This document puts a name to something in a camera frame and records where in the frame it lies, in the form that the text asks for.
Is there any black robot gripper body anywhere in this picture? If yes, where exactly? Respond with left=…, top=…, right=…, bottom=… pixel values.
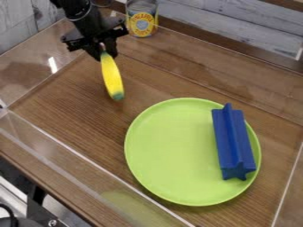
left=60, top=17, right=129, bottom=51

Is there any yellow toy banana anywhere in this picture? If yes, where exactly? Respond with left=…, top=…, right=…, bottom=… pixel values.
left=100, top=51, right=125, bottom=100

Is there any black cable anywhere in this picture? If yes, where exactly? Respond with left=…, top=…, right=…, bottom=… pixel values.
left=0, top=203, right=19, bottom=227

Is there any clear acrylic front wall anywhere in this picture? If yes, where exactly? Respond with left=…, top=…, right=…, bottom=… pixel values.
left=0, top=109, right=194, bottom=227

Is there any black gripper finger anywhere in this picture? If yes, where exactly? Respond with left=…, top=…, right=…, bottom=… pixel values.
left=104, top=37, right=119, bottom=58
left=83, top=43, right=100, bottom=61

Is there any yellow labelled tin can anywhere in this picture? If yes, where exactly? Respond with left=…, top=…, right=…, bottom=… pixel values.
left=126, top=0, right=159, bottom=38

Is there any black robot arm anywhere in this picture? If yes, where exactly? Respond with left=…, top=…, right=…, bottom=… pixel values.
left=50, top=0, right=130, bottom=61

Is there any black metal table frame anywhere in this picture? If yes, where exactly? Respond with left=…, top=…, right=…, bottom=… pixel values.
left=0, top=158, right=70, bottom=227

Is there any green round plate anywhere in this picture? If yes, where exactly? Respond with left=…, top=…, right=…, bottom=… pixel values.
left=125, top=98, right=262, bottom=207

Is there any blue star-shaped block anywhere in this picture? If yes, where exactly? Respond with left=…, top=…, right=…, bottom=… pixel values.
left=213, top=103, right=257, bottom=181

